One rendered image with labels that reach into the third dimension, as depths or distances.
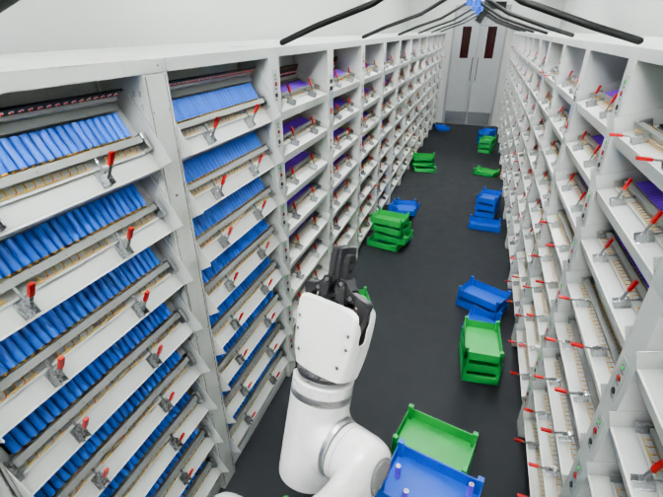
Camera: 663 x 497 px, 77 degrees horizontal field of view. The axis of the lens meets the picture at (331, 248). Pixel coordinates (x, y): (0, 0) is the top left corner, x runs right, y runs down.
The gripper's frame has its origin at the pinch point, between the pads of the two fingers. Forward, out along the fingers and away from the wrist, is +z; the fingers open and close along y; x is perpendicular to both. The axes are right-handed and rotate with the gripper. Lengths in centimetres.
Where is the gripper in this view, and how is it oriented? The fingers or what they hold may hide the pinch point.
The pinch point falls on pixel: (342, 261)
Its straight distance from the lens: 53.6
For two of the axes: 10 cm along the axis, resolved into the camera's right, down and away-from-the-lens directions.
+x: -6.3, 0.4, -7.8
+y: 7.6, 2.3, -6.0
